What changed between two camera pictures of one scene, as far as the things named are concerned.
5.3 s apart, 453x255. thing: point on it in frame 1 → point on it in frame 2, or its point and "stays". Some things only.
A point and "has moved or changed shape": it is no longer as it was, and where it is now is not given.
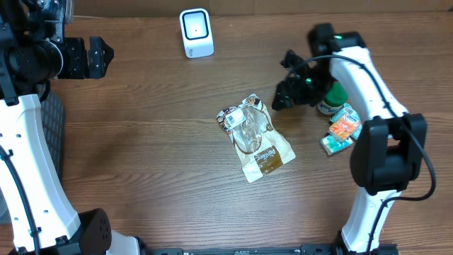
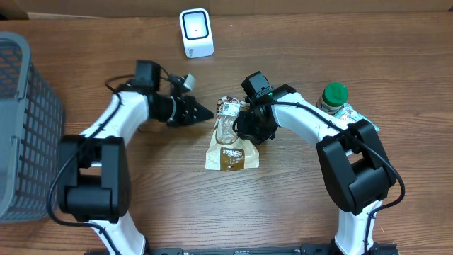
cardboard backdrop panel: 122,8 stays
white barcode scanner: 197,32 stays
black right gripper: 296,96 → 248,131
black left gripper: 83,68 → 188,105
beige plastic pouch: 260,148 has moved or changed shape
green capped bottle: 335,97 stays
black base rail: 306,249 stays
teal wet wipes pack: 347,112 stays
